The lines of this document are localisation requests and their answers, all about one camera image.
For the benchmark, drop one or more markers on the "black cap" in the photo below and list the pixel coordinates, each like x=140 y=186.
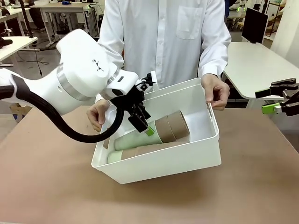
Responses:
x=4 y=43

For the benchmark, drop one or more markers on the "person's right hand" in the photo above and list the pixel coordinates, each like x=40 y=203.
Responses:
x=95 y=114

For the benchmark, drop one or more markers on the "wooden chair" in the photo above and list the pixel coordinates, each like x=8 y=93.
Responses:
x=275 y=21

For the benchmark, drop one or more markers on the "white background desk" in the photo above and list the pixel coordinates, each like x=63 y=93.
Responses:
x=65 y=7

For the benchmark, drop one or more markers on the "black computer monitor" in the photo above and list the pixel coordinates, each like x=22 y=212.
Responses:
x=254 y=25

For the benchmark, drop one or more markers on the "right gripper black green-tipped finger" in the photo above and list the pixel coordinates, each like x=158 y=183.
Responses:
x=262 y=93
x=271 y=108

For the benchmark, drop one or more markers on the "white table with black cap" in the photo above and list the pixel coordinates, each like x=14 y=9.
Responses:
x=18 y=45

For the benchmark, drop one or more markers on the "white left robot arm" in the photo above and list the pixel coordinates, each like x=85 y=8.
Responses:
x=81 y=70

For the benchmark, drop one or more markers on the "black pole stand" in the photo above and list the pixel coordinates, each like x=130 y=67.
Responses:
x=26 y=21

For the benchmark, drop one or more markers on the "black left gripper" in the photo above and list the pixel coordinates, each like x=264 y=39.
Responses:
x=127 y=100

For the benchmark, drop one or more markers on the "white side table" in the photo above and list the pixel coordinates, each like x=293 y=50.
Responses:
x=252 y=65

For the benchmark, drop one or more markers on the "white plastic basket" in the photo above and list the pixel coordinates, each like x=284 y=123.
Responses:
x=151 y=170

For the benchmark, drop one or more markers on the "light green plastic cup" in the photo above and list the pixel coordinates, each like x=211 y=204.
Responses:
x=135 y=141
x=114 y=157

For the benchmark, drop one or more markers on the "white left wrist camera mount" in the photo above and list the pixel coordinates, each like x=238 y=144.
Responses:
x=154 y=81

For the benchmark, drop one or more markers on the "person's left forearm white sleeve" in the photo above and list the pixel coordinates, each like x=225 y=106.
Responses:
x=215 y=60

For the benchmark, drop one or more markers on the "person's left hand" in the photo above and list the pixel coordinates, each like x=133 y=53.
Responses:
x=217 y=91

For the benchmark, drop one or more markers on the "white lab desk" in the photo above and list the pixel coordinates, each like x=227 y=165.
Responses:
x=14 y=12

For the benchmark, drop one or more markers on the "person in white lab coat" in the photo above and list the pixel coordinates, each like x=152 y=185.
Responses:
x=163 y=46

